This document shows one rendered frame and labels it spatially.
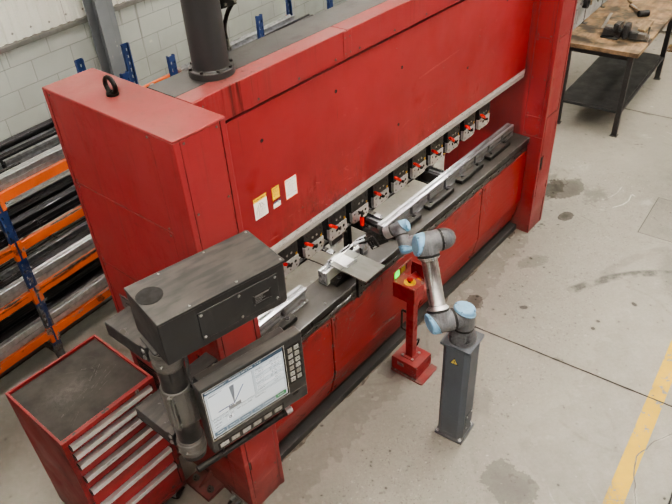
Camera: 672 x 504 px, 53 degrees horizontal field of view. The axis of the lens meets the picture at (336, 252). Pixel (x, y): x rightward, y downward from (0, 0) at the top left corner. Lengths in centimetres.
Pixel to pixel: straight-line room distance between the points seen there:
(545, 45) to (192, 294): 355
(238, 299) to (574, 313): 330
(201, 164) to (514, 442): 263
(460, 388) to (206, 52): 224
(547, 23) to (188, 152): 323
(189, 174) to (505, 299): 320
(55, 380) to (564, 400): 299
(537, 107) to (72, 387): 372
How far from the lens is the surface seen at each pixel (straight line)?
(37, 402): 350
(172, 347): 227
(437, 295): 347
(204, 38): 280
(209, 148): 253
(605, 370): 480
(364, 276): 372
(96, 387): 345
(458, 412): 402
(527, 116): 538
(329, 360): 401
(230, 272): 232
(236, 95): 283
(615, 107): 750
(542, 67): 520
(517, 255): 560
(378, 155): 381
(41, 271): 468
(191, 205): 255
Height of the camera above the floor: 337
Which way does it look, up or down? 37 degrees down
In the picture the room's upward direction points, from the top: 4 degrees counter-clockwise
